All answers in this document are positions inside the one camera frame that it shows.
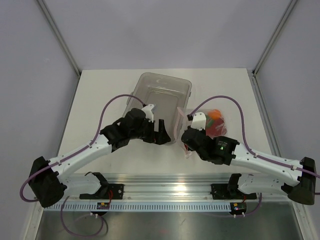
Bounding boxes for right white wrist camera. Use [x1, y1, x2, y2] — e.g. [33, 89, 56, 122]
[187, 112, 207, 131]

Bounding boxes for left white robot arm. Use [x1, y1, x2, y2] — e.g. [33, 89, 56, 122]
[27, 105, 171, 208]

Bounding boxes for green bell pepper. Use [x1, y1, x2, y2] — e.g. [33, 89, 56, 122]
[205, 117, 216, 129]

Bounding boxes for white slotted cable duct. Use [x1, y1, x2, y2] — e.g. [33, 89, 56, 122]
[45, 201, 231, 213]

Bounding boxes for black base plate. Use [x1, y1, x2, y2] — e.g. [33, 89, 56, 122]
[79, 183, 125, 200]
[210, 183, 258, 200]

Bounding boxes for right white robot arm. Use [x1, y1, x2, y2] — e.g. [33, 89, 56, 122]
[181, 127, 317, 206]

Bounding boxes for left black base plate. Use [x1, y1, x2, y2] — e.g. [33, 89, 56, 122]
[79, 183, 125, 200]

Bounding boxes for aluminium mounting rail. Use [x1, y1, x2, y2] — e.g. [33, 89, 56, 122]
[64, 173, 273, 202]

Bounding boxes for orange fruit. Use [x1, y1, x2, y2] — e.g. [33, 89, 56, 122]
[207, 109, 222, 120]

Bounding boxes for aluminium frame post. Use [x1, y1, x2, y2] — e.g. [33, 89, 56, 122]
[252, 0, 300, 78]
[34, 0, 82, 79]

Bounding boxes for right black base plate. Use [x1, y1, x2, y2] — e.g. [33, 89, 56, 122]
[210, 183, 258, 200]

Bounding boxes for clear grey plastic container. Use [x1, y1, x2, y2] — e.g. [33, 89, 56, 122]
[131, 72, 192, 145]

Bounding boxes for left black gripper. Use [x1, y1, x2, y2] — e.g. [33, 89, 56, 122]
[129, 117, 170, 145]

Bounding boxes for clear zip top bag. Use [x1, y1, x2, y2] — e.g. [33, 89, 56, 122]
[173, 107, 227, 158]

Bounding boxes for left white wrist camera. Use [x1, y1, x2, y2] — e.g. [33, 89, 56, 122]
[141, 104, 156, 123]

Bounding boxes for right aluminium frame post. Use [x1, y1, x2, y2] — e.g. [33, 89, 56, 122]
[252, 0, 300, 78]

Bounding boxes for left aluminium frame post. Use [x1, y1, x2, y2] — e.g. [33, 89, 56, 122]
[34, 0, 82, 79]

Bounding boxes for red toy lobster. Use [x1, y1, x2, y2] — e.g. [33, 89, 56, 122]
[205, 118, 227, 138]

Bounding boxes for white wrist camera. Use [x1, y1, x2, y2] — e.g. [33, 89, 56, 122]
[187, 112, 207, 131]
[141, 104, 156, 123]

